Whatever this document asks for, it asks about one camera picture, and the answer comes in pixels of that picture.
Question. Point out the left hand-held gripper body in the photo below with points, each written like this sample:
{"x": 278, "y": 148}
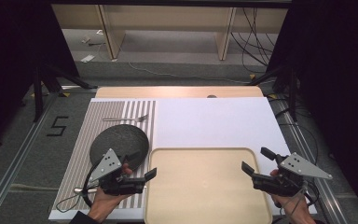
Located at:
{"x": 107, "y": 166}

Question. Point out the black tripod stand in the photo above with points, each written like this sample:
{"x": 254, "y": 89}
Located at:
{"x": 293, "y": 93}
{"x": 38, "y": 93}

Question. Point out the beige rectangular tray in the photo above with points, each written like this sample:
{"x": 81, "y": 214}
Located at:
{"x": 202, "y": 186}

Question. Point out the grey striped placemat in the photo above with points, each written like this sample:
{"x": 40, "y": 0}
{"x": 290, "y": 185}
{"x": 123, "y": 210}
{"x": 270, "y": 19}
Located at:
{"x": 84, "y": 140}

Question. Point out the black round plate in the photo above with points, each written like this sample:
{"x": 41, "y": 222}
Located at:
{"x": 118, "y": 141}

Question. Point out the silver metal fork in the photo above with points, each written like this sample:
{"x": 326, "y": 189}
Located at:
{"x": 127, "y": 118}

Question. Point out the dark round table grommet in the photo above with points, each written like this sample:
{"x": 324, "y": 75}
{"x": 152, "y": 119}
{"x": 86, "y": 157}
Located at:
{"x": 211, "y": 96}

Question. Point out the white board sheet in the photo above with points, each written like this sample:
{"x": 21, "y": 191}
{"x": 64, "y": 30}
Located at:
{"x": 214, "y": 124}

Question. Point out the white power strip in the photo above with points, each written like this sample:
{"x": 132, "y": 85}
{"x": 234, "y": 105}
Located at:
{"x": 87, "y": 58}

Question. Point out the black curtain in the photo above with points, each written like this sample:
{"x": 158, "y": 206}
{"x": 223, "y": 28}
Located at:
{"x": 12, "y": 46}
{"x": 338, "y": 77}

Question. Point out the beige wooden shelf unit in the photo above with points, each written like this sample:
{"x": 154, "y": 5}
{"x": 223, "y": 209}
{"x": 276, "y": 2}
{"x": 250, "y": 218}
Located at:
{"x": 167, "y": 18}

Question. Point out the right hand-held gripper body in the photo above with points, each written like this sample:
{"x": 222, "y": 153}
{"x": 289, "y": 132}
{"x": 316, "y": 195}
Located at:
{"x": 295, "y": 168}

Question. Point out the person's left hand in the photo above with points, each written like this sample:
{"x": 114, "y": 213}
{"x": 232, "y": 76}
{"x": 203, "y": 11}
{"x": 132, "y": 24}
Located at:
{"x": 105, "y": 202}

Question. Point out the light wooden table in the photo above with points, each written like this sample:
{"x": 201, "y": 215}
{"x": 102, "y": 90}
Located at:
{"x": 174, "y": 92}

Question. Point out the person's right hand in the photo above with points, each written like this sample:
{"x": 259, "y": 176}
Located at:
{"x": 295, "y": 207}

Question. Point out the aluminium floor rail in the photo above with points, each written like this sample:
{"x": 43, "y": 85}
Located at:
{"x": 307, "y": 155}
{"x": 15, "y": 155}

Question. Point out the silver metal utensil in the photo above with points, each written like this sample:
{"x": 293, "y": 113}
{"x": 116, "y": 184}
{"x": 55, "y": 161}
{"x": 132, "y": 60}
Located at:
{"x": 81, "y": 189}

